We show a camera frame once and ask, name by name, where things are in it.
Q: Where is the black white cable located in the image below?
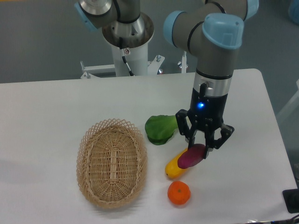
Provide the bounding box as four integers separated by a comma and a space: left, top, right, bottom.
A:
119, 37, 135, 77

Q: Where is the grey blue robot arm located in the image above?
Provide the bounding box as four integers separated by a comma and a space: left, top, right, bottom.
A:
74, 0, 259, 158

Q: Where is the green bok choy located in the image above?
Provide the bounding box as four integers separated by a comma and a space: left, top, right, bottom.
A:
144, 115, 178, 145

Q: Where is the purple sweet potato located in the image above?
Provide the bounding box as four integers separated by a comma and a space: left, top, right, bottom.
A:
178, 144, 205, 169

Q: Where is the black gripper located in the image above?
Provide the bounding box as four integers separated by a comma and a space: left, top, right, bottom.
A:
175, 87, 235, 160

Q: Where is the orange tangerine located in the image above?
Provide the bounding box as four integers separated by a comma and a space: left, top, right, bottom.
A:
167, 181, 191, 205

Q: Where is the white table leg right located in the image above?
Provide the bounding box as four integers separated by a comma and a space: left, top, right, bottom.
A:
276, 80, 299, 124

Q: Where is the white metal base frame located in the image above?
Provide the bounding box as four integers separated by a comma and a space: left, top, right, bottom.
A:
79, 51, 190, 79

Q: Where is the woven wicker basket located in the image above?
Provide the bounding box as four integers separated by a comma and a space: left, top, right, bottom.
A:
76, 119, 148, 209

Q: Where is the blue object top right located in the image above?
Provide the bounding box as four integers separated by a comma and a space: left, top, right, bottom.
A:
288, 0, 299, 25

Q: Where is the yellow mango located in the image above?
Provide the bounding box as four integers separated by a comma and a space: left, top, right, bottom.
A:
164, 148, 188, 180

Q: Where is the black device at edge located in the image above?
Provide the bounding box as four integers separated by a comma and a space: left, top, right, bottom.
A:
282, 189, 299, 213

